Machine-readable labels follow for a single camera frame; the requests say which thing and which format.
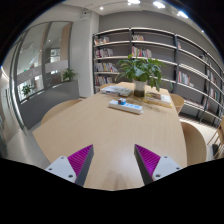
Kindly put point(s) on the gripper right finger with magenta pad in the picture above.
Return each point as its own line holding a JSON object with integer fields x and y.
{"x": 152, "y": 166}

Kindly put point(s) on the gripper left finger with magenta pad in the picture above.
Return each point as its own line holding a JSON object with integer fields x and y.
{"x": 73, "y": 168}

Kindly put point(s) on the small red blue charger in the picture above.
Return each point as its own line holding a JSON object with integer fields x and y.
{"x": 121, "y": 101}

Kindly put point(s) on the wooden chair right near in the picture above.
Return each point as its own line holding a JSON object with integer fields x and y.
{"x": 196, "y": 147}

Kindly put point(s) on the wooden chair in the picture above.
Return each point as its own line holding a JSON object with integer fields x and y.
{"x": 196, "y": 147}
{"x": 178, "y": 102}

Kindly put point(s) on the white power strip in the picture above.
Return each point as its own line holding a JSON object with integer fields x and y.
{"x": 126, "y": 107}

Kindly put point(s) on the yellow book stack right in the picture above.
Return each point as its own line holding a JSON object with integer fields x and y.
{"x": 158, "y": 99}

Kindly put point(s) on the wooden chair right far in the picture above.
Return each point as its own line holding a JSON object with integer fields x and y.
{"x": 178, "y": 102}

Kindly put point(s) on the glass plant vase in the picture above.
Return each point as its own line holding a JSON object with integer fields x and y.
{"x": 139, "y": 89}

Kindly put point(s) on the magazine stack left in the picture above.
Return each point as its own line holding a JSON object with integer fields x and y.
{"x": 116, "y": 90}

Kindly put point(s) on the small plant far left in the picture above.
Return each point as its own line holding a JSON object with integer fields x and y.
{"x": 26, "y": 89}

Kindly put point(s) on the background plant by window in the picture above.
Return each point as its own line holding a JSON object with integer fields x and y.
{"x": 69, "y": 74}

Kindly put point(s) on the green potted plant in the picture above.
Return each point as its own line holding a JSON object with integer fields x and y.
{"x": 140, "y": 69}

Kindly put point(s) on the wooden chair frame right edge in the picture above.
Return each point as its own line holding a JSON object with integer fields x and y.
{"x": 216, "y": 143}

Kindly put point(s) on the large wall bookshelf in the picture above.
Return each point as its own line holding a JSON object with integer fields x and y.
{"x": 188, "y": 69}

